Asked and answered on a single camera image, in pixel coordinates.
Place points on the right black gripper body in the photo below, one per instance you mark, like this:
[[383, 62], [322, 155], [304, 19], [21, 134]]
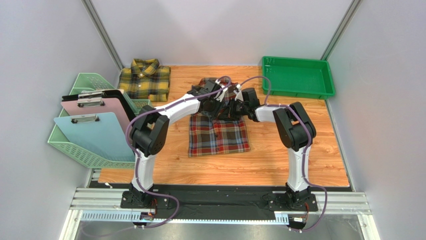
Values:
[[234, 110]]

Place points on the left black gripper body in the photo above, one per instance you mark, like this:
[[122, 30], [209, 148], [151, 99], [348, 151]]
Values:
[[214, 108]]

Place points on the red brown plaid shirt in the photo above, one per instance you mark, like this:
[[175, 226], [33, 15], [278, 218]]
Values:
[[213, 136]]

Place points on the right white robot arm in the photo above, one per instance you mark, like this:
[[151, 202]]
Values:
[[296, 132]]

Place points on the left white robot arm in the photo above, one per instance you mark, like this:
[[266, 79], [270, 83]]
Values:
[[146, 134]]

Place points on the yellow plaid folded shirt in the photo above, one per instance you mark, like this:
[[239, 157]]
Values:
[[146, 79]]

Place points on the green plastic tray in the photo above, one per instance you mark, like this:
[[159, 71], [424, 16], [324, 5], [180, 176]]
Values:
[[296, 77]]

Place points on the blue clipboard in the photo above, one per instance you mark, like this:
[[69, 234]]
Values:
[[94, 140]]

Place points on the mint green file organizer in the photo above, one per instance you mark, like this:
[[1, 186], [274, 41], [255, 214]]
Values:
[[92, 82]]

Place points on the pink clipboard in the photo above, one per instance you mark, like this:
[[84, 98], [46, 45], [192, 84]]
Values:
[[98, 105]]

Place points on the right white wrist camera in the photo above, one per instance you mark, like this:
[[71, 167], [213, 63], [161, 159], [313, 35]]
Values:
[[238, 93]]

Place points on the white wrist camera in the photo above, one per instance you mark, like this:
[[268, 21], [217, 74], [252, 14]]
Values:
[[224, 85], [238, 93]]

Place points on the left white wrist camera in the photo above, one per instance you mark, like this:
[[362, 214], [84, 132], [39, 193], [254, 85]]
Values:
[[224, 85]]

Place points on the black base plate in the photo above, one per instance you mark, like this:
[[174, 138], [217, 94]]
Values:
[[211, 202]]

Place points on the aluminium rail frame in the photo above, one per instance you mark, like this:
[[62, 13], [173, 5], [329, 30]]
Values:
[[343, 215]]

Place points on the left corner aluminium post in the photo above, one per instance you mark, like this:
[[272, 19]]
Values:
[[102, 31]]

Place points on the corner aluminium post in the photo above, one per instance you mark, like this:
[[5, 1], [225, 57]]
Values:
[[102, 31], [342, 26]]

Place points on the right corner aluminium post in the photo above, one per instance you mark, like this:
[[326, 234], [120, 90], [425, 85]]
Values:
[[342, 26]]

